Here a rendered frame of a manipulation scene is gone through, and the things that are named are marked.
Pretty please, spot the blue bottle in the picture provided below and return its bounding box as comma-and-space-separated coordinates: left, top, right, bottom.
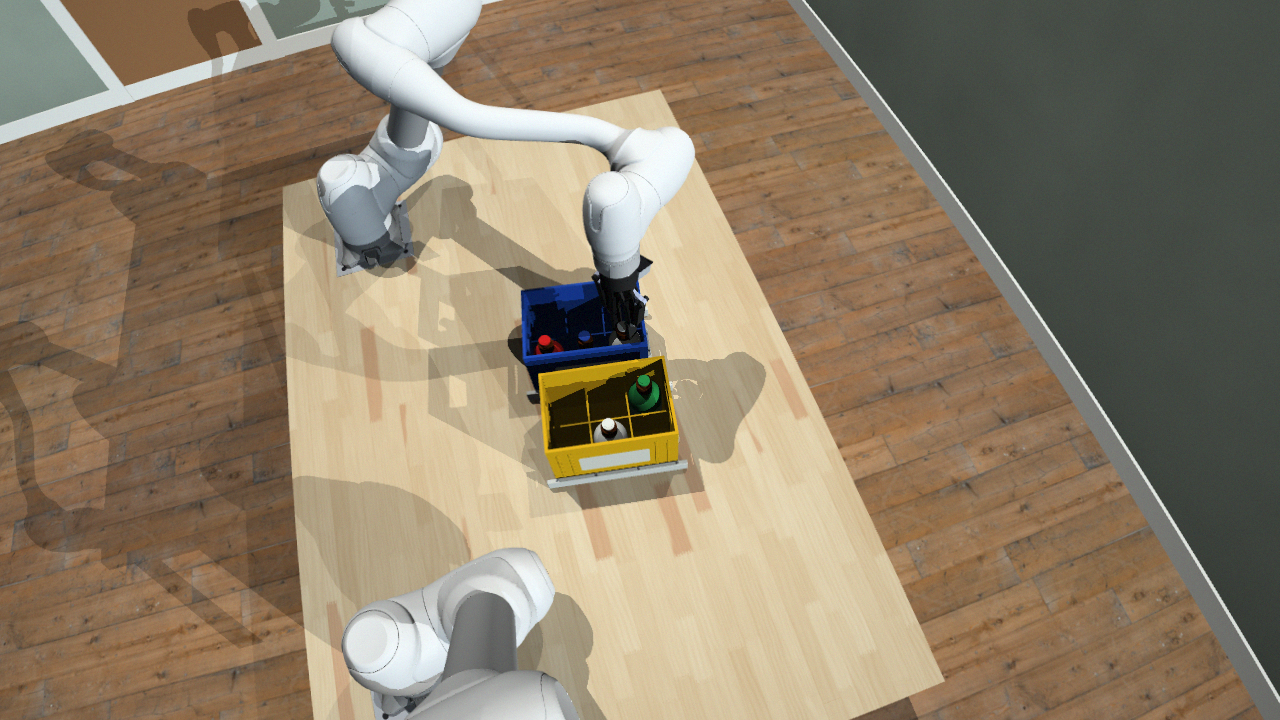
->
572, 331, 603, 350

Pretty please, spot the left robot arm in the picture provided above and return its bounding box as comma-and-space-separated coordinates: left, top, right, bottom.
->
317, 0, 695, 281

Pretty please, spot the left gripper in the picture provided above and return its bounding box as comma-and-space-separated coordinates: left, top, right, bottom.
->
593, 269, 649, 340

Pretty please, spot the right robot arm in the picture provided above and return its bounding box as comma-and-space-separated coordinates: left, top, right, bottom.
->
340, 547, 580, 720

